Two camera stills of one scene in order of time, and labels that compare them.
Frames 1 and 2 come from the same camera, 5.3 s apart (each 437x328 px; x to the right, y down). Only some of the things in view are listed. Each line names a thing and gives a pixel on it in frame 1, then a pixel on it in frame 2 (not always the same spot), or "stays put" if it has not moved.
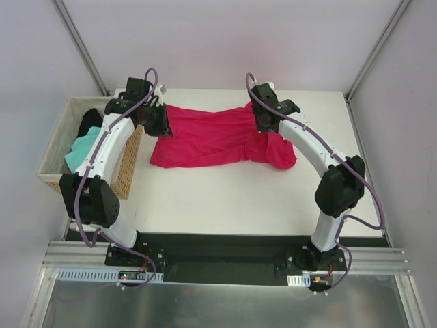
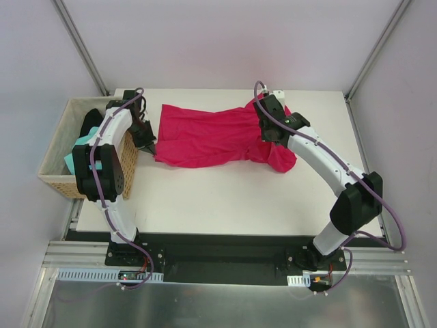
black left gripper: [162, 120] to [144, 139]
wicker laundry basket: [54, 162] stays put
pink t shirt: [218, 136] stays put
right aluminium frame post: [377, 49] stays put
